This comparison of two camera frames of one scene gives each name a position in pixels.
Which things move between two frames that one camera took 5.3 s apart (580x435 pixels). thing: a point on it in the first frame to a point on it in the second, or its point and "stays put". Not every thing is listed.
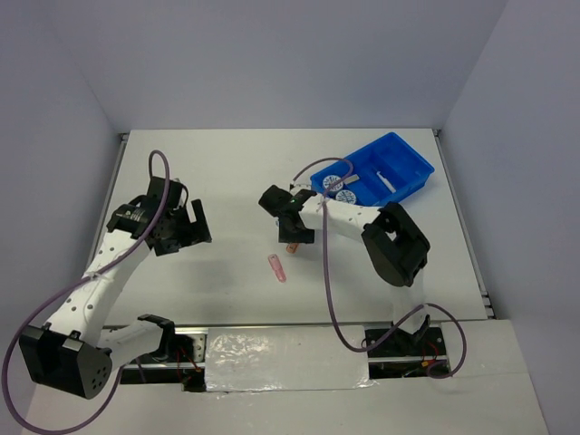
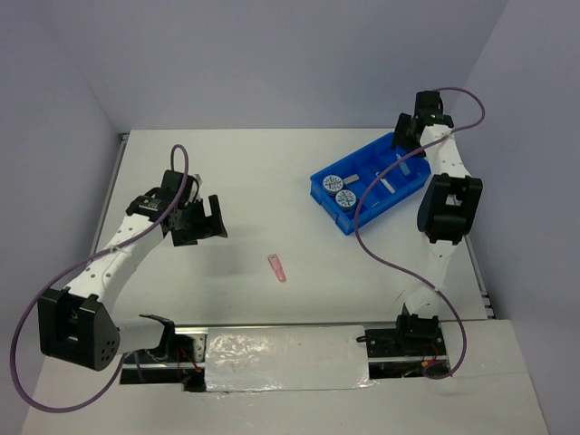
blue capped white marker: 386,181 stays put
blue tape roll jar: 346,196 stays put
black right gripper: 288,236 to 400,139
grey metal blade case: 352,178 stays put
